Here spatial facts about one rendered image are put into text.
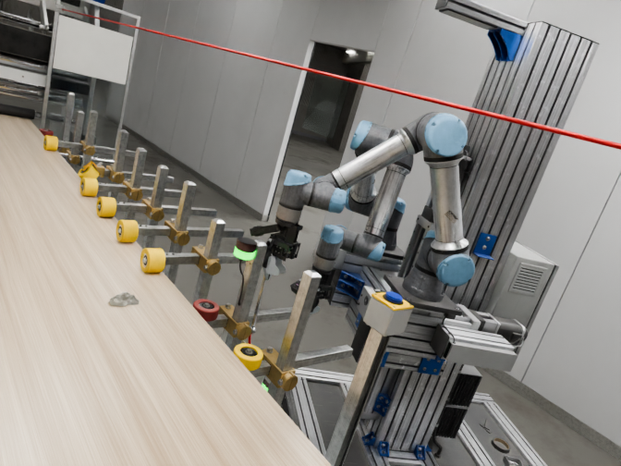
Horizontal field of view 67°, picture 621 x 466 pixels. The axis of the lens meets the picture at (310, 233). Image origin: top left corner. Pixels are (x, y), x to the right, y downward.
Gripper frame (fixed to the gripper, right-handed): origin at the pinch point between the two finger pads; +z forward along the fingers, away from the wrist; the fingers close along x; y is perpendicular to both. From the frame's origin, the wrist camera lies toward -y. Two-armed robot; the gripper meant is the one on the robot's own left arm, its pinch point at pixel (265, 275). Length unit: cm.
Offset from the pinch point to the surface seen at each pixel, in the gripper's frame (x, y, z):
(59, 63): 76, -236, -35
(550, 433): 202, 117, 101
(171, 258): -11.1, -30.3, 4.7
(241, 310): -10.3, 0.7, 9.4
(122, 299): -36.3, -22.0, 9.6
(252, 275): -9.7, 1.2, -2.3
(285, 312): 11.9, 4.3, 14.9
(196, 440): -59, 28, 12
